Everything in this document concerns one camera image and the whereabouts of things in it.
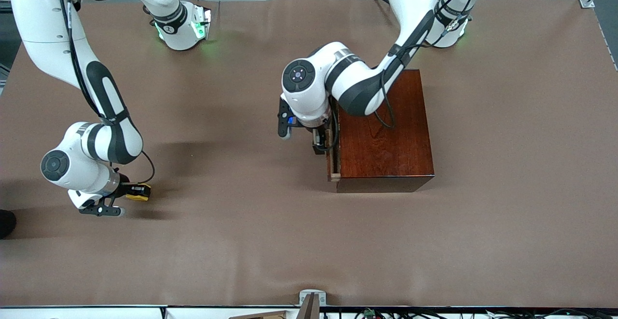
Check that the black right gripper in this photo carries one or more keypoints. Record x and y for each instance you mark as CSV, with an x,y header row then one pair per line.
x,y
123,187

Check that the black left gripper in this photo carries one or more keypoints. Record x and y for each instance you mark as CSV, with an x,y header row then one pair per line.
x,y
319,138

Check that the yellow block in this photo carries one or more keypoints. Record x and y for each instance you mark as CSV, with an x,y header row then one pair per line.
x,y
137,196

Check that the wooden drawer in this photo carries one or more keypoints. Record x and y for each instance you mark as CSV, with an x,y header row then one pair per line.
x,y
332,164

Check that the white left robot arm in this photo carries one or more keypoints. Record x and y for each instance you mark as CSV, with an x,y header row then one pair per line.
x,y
357,82

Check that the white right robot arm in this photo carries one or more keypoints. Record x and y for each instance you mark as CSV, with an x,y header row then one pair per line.
x,y
53,34

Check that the dark red wooden cabinet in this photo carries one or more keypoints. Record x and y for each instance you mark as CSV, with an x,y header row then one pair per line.
x,y
400,155

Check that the brown table cover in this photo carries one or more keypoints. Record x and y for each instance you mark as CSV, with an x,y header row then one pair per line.
x,y
241,237

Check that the black round object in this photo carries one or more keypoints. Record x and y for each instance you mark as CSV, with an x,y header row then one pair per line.
x,y
6,223

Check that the grey metal clamp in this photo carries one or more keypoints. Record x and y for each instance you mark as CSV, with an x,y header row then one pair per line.
x,y
313,296

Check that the small green circuit board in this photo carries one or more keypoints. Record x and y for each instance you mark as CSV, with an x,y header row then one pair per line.
x,y
370,313

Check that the green-lit base connector box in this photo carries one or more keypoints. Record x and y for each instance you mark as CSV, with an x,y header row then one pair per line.
x,y
200,22

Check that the light wooden board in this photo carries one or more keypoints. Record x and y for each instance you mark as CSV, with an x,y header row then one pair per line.
x,y
260,315

